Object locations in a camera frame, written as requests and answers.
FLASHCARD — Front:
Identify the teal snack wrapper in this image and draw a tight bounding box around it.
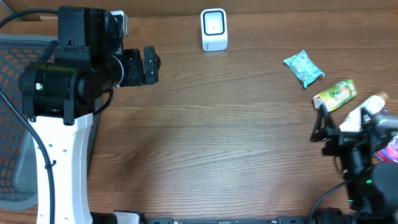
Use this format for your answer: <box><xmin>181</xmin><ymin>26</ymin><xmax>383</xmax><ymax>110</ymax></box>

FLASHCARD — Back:
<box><xmin>283</xmin><ymin>50</ymin><xmax>325</xmax><ymax>88</ymax></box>

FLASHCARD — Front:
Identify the white barcode scanner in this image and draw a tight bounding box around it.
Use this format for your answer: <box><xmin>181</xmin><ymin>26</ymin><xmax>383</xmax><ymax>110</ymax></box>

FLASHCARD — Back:
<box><xmin>200</xmin><ymin>8</ymin><xmax>228</xmax><ymax>52</ymax></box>

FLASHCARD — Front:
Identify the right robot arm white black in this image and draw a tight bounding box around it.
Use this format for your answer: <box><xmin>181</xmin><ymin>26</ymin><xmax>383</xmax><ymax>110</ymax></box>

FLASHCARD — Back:
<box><xmin>307</xmin><ymin>106</ymin><xmax>397</xmax><ymax>223</ymax></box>

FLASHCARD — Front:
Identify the purple pad package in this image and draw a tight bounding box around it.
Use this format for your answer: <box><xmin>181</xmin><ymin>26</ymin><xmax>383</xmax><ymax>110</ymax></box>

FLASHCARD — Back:
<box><xmin>373</xmin><ymin>109</ymin><xmax>398</xmax><ymax>164</ymax></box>

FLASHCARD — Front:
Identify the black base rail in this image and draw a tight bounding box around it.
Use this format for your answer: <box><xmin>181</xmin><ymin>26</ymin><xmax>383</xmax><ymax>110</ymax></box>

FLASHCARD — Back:
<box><xmin>140</xmin><ymin>216</ymin><xmax>308</xmax><ymax>224</ymax></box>

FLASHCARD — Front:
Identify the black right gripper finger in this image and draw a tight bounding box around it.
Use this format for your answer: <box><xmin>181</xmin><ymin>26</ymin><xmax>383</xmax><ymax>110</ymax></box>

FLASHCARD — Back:
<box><xmin>310</xmin><ymin>105</ymin><xmax>337</xmax><ymax>142</ymax></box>
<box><xmin>361</xmin><ymin>107</ymin><xmax>372</xmax><ymax>132</ymax></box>

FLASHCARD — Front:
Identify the white tube gold cap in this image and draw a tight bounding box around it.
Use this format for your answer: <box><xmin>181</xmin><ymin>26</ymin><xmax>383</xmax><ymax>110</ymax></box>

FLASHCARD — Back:
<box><xmin>339</xmin><ymin>91</ymin><xmax>389</xmax><ymax>133</ymax></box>

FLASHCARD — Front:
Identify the green juice pouch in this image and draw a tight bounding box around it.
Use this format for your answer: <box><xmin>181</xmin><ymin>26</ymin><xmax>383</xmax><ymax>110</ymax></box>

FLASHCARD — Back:
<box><xmin>312</xmin><ymin>80</ymin><xmax>358</xmax><ymax>112</ymax></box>

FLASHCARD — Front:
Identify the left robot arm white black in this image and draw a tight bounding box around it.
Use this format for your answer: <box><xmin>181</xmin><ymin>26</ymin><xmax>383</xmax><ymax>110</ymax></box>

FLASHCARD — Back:
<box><xmin>18</xmin><ymin>6</ymin><xmax>160</xmax><ymax>223</ymax></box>

